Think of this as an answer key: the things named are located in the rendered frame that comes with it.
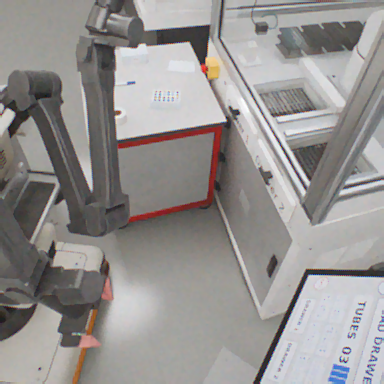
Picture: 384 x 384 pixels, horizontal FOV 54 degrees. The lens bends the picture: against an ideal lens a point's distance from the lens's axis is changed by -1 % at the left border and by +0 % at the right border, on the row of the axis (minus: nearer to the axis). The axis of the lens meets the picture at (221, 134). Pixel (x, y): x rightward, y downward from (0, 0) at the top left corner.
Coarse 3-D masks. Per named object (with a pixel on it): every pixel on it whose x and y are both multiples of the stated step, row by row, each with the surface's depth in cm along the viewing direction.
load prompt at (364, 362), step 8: (376, 304) 77; (376, 312) 76; (376, 320) 74; (376, 328) 73; (368, 336) 72; (376, 336) 71; (368, 344) 71; (376, 344) 70; (368, 352) 70; (376, 352) 69; (360, 360) 70; (368, 360) 69; (376, 360) 68; (360, 368) 68; (368, 368) 67; (376, 368) 66; (360, 376) 67; (368, 376) 66; (376, 376) 65
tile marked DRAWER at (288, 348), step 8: (288, 344) 83; (296, 344) 82; (280, 352) 82; (288, 352) 81; (280, 360) 81; (288, 360) 79; (272, 368) 80; (280, 368) 79; (288, 368) 78; (272, 376) 79; (280, 376) 77
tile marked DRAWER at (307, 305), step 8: (304, 304) 89; (312, 304) 88; (296, 312) 89; (304, 312) 87; (312, 312) 86; (296, 320) 87; (304, 320) 86; (288, 328) 87; (296, 328) 85; (304, 328) 84
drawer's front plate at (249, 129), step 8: (232, 88) 153; (232, 96) 152; (232, 104) 154; (240, 104) 147; (240, 112) 147; (240, 120) 148; (248, 120) 141; (240, 128) 150; (248, 128) 141; (248, 136) 143; (256, 136) 138; (248, 144) 144
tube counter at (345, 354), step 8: (336, 352) 74; (344, 352) 73; (352, 352) 72; (336, 360) 73; (344, 360) 72; (352, 360) 71; (336, 368) 71; (344, 368) 70; (328, 376) 71; (336, 376) 70; (344, 376) 69
